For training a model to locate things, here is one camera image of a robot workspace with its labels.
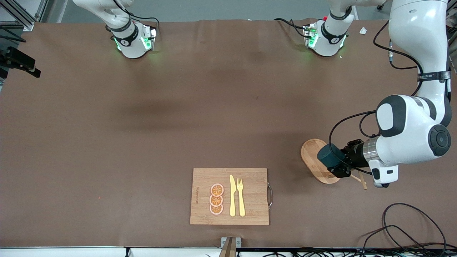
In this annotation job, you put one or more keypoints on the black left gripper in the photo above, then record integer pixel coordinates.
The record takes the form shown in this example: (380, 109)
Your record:
(354, 155)

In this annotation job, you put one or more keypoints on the orange slice toy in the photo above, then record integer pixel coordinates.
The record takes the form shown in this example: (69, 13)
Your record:
(217, 190)
(216, 210)
(216, 201)

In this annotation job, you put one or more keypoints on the yellow plastic knife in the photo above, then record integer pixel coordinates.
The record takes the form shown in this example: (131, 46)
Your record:
(232, 200)

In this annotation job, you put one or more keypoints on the white paper scrap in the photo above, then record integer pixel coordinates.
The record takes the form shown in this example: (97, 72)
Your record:
(363, 31)

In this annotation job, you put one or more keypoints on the brown table mat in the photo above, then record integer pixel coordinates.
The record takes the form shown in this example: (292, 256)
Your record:
(250, 142)

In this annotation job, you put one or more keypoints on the yellow plastic fork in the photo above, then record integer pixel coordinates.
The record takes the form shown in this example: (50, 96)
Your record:
(241, 203)

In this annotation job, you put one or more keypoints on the white table edge rail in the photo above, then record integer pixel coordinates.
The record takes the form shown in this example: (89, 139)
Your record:
(71, 252)

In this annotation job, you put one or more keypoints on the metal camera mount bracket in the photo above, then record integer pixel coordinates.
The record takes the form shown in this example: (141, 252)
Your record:
(228, 250)

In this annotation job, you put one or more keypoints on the wooden mug tree stand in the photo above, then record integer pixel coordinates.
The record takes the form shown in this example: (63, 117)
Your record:
(314, 157)

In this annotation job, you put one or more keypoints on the dark teal cup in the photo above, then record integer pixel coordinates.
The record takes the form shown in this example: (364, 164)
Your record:
(326, 157)

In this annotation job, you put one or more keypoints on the bamboo cutting board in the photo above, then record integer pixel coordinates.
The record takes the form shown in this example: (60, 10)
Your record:
(253, 192)

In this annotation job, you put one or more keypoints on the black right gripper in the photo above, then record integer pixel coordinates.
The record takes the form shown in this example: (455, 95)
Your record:
(19, 58)

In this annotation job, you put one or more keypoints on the aluminium frame profile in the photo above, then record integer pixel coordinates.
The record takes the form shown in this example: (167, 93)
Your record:
(28, 25)

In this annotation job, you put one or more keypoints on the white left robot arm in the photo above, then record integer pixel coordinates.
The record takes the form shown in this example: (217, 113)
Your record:
(410, 125)

